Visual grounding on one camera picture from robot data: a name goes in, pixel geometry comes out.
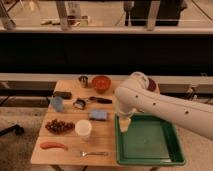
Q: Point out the dark red grape bunch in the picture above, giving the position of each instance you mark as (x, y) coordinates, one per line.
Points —
(59, 127)

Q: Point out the black handled utensil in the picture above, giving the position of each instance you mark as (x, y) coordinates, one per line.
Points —
(100, 100)

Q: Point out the blue plastic cup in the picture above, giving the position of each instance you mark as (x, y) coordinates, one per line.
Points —
(57, 103)

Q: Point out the black rectangular block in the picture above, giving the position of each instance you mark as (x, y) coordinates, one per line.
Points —
(63, 95)

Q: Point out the orange carrot toy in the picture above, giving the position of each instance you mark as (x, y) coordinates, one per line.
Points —
(47, 145)

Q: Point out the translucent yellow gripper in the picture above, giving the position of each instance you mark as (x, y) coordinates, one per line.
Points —
(124, 124)

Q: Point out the wooden table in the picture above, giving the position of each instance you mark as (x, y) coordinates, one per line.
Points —
(102, 139)

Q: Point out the green plastic tray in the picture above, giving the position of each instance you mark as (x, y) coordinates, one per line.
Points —
(149, 141)

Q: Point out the white plastic cup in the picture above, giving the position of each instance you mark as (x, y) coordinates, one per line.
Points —
(83, 128)

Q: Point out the red bowl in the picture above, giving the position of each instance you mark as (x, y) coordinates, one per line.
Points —
(101, 84)

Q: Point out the purple bowl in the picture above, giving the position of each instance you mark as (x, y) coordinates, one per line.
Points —
(152, 85)

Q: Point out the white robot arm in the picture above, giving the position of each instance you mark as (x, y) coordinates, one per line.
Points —
(134, 94)

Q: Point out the silver metal fork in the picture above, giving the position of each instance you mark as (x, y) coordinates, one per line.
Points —
(83, 153)

